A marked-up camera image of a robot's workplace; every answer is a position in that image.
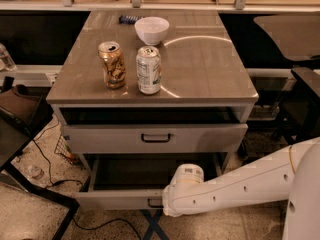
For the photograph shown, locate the clear plastic water bottle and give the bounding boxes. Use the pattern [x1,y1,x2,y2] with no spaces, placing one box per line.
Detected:
[27,165,44,180]

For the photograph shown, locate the blue snack wrapper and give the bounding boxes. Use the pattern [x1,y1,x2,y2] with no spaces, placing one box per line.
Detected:
[119,15,141,25]

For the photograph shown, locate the clear bottle at left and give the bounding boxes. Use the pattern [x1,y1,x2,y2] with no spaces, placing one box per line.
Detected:
[0,43,16,71]

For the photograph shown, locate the black power cable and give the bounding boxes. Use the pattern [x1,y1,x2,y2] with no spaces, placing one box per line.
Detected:
[31,117,143,240]

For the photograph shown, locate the gold crushed soda can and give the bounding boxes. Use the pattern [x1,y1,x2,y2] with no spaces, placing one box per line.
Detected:
[98,41,126,89]

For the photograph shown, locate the white bowl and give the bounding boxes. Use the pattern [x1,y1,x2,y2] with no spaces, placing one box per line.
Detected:
[134,17,170,45]

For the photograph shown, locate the grey drawer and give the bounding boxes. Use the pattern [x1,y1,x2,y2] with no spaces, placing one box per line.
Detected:
[76,153,227,210]
[62,124,247,154]

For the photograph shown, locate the white green soda can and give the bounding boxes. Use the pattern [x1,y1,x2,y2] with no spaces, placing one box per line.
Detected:
[136,46,161,95]

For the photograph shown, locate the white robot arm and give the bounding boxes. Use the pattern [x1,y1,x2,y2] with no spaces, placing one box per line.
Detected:
[162,137,320,240]

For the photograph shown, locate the grey drawer cabinet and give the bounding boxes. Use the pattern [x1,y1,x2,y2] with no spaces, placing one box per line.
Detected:
[46,9,260,175]

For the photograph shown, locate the black side table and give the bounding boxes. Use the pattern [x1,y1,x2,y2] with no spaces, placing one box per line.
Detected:
[0,76,79,240]

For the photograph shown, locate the black office chair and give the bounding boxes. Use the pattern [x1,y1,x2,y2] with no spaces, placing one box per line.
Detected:
[237,14,320,152]

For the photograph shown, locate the wire basket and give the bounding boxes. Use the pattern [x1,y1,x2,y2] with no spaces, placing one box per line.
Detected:
[54,135,80,165]

